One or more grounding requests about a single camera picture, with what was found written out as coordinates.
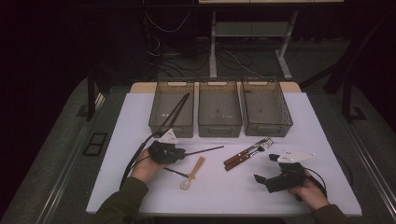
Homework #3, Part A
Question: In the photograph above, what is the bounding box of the black rectangular floor frame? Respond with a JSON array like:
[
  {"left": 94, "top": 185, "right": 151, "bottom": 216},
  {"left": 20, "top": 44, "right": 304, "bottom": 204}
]
[{"left": 82, "top": 132, "right": 109, "bottom": 157}]

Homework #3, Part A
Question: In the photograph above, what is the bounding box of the white table cover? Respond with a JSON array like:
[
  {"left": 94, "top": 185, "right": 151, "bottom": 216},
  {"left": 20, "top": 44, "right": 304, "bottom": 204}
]
[{"left": 86, "top": 91, "right": 363, "bottom": 217}]

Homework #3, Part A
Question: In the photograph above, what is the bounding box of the mesh bin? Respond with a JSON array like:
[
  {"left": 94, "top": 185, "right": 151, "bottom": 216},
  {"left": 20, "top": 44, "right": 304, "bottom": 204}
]
[{"left": 148, "top": 78, "right": 196, "bottom": 139}]

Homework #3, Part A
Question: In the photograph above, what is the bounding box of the metal floor rail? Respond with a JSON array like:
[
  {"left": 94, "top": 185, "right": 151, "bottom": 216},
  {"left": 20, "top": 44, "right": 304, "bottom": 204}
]
[
  {"left": 340, "top": 118, "right": 396, "bottom": 218},
  {"left": 36, "top": 92, "right": 106, "bottom": 224}
]

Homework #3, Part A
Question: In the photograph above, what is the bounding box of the metal spoon with dark handle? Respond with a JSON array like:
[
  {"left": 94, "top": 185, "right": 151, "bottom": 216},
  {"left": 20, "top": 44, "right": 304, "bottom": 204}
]
[{"left": 163, "top": 167, "right": 190, "bottom": 179}]

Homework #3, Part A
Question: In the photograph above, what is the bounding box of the hanging white cable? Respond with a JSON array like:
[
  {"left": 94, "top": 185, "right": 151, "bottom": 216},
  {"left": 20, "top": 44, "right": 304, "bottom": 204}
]
[{"left": 144, "top": 11, "right": 191, "bottom": 33}]

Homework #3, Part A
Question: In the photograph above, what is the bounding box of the tangle of black floor cables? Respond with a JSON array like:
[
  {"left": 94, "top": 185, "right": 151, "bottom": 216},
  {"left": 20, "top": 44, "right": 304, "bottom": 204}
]
[{"left": 146, "top": 34, "right": 265, "bottom": 78}]

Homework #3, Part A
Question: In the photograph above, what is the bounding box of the beige spoon with clear bowl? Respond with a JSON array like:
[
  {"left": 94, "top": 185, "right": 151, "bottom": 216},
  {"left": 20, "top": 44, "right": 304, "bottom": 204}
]
[{"left": 179, "top": 155, "right": 206, "bottom": 191}]

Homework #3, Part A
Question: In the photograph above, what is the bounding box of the transparent brown plastic bin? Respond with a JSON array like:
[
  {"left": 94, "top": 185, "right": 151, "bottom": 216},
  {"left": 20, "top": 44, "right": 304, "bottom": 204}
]
[
  {"left": 197, "top": 77, "right": 244, "bottom": 138},
  {"left": 241, "top": 77, "right": 294, "bottom": 138}
]

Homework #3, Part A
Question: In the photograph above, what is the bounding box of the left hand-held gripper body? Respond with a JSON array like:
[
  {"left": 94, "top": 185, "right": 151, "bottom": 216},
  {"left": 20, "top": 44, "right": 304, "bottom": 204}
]
[{"left": 148, "top": 128, "right": 180, "bottom": 165}]

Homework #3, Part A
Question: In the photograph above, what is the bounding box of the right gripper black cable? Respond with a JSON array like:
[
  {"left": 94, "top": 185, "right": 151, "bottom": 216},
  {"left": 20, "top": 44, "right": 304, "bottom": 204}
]
[{"left": 306, "top": 167, "right": 328, "bottom": 199}]

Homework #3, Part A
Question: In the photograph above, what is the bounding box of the dark brown chopstick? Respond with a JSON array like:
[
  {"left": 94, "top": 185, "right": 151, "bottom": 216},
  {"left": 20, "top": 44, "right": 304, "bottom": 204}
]
[
  {"left": 186, "top": 145, "right": 225, "bottom": 156},
  {"left": 163, "top": 91, "right": 191, "bottom": 129},
  {"left": 158, "top": 92, "right": 189, "bottom": 131}
]

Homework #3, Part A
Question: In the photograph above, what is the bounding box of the person's right hand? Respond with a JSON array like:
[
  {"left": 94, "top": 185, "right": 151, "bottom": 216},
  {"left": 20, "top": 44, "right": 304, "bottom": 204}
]
[{"left": 288, "top": 174, "right": 331, "bottom": 211}]

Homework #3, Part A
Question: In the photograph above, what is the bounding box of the black stand post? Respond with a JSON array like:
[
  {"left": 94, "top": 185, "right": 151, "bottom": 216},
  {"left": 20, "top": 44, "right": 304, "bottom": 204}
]
[
  {"left": 341, "top": 74, "right": 368, "bottom": 124},
  {"left": 76, "top": 69, "right": 106, "bottom": 122}
]

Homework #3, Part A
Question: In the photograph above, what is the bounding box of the wooden handle metal fork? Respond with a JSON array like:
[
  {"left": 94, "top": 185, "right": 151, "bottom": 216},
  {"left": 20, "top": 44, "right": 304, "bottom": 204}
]
[
  {"left": 224, "top": 140, "right": 275, "bottom": 172},
  {"left": 223, "top": 137, "right": 271, "bottom": 166}
]

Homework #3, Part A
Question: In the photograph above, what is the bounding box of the person's left hand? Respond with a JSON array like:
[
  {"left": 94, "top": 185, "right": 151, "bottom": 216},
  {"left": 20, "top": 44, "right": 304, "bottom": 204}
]
[{"left": 130, "top": 148, "right": 171, "bottom": 185}]

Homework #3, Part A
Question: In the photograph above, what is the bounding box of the grey metal stand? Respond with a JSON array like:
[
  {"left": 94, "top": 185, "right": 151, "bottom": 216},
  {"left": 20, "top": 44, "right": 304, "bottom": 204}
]
[{"left": 208, "top": 10, "right": 299, "bottom": 81}]

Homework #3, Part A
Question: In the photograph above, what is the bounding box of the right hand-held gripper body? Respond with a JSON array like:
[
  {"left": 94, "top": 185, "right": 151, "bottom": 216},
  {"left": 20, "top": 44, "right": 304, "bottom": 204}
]
[{"left": 264, "top": 148, "right": 317, "bottom": 194}]

